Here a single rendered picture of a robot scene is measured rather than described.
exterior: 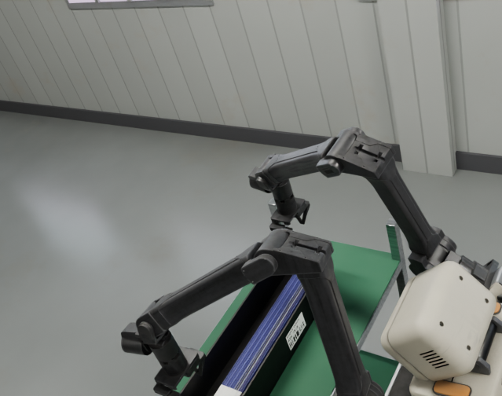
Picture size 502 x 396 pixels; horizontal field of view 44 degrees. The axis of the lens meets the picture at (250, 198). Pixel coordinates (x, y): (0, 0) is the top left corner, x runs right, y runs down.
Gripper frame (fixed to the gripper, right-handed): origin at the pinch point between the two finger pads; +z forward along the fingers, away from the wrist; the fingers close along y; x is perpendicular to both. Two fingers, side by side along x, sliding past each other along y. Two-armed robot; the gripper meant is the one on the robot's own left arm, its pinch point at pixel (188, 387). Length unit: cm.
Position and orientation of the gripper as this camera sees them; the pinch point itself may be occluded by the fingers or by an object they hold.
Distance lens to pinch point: 158.8
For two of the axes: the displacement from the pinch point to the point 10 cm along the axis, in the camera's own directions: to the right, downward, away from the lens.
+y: -5.0, 6.5, -5.8
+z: 2.9, 7.5, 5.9
